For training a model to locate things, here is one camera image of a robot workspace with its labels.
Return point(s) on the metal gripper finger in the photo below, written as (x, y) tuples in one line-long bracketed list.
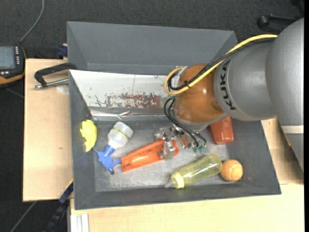
[(169, 151), (161, 134)]

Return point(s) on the orange flat plastic tool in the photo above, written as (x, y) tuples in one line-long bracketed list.
[(142, 157)]

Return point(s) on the yellow clear baby bottle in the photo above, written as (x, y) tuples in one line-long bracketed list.
[(200, 169)]

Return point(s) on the orange plastic box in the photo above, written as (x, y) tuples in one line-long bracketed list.
[(223, 133)]

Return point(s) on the clear spray bottle blue trigger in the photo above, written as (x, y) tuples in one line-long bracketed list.
[(118, 135)]

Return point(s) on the orange ball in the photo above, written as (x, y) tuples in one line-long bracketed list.
[(231, 170)]

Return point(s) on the yellow plastic toy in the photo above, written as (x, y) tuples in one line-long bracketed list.
[(88, 133)]

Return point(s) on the grey metal bin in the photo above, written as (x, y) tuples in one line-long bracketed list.
[(149, 47)]

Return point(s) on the pale wood board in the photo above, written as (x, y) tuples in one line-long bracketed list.
[(46, 134)]

